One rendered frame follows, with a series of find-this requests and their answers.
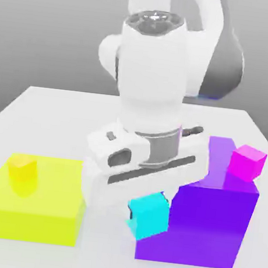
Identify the large purple box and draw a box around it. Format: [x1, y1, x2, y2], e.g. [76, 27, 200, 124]
[134, 128, 266, 268]

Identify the small magenta cube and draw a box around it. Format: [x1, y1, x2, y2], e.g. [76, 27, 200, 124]
[226, 142, 268, 184]

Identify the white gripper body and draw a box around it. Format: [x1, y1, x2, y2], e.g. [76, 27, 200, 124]
[78, 125, 213, 223]

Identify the small cyan cube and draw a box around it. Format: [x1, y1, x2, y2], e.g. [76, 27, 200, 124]
[123, 188, 173, 244]

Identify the large yellow box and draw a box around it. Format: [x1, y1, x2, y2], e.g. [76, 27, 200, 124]
[0, 150, 91, 248]

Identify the small yellow cube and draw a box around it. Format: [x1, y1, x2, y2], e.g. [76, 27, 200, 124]
[3, 152, 41, 199]

